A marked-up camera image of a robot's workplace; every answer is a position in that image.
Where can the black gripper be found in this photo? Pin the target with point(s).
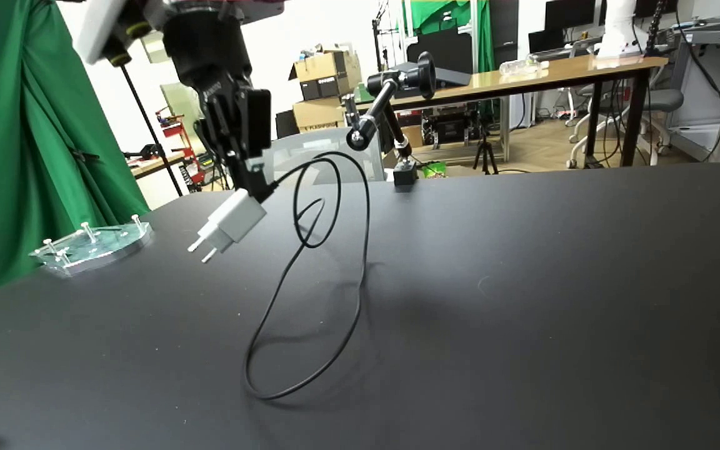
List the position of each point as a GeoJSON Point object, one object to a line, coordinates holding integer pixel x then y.
{"type": "Point", "coordinates": [210, 50]}

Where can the red tool cart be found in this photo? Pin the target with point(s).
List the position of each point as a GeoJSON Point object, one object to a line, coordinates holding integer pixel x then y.
{"type": "Point", "coordinates": [180, 140]}

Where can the cardboard box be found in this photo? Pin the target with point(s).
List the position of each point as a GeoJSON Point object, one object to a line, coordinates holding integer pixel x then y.
{"type": "Point", "coordinates": [321, 65]}
{"type": "Point", "coordinates": [321, 113]}

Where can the thin black light stand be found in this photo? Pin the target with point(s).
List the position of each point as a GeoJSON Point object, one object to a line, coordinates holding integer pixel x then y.
{"type": "Point", "coordinates": [149, 125]}

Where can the white plate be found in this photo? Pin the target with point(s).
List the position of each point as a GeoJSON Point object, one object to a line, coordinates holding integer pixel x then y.
{"type": "Point", "coordinates": [94, 243]}

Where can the small green floor item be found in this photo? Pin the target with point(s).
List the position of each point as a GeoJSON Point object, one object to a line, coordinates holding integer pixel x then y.
{"type": "Point", "coordinates": [433, 169]}

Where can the green curtain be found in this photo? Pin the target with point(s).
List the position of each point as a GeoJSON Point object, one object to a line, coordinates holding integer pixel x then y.
{"type": "Point", "coordinates": [36, 125]}

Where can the black office chair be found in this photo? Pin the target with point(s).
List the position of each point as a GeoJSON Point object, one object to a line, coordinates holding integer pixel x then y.
{"type": "Point", "coordinates": [444, 59]}

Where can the green backdrop cloth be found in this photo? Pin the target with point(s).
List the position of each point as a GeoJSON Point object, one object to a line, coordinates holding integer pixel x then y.
{"type": "Point", "coordinates": [449, 27]}

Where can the small black tripod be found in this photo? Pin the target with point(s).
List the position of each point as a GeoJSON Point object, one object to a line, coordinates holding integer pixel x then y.
{"type": "Point", "coordinates": [485, 159]}

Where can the clear plastic box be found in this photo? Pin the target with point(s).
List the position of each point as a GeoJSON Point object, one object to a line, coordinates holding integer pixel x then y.
{"type": "Point", "coordinates": [526, 68]}

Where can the wooden desk with black legs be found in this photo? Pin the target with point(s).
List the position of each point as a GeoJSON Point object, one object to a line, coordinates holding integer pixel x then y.
{"type": "Point", "coordinates": [535, 78]}

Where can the black computer monitor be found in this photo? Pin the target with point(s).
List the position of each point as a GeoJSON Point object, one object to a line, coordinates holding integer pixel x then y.
{"type": "Point", "coordinates": [568, 22]}

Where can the white column stand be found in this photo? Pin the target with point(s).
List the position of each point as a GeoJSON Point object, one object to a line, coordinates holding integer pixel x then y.
{"type": "Point", "coordinates": [619, 28]}

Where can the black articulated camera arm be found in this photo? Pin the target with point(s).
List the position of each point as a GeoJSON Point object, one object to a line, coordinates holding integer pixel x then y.
{"type": "Point", "coordinates": [380, 108]}

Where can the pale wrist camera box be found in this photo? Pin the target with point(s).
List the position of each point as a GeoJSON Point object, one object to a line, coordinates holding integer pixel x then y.
{"type": "Point", "coordinates": [101, 28]}

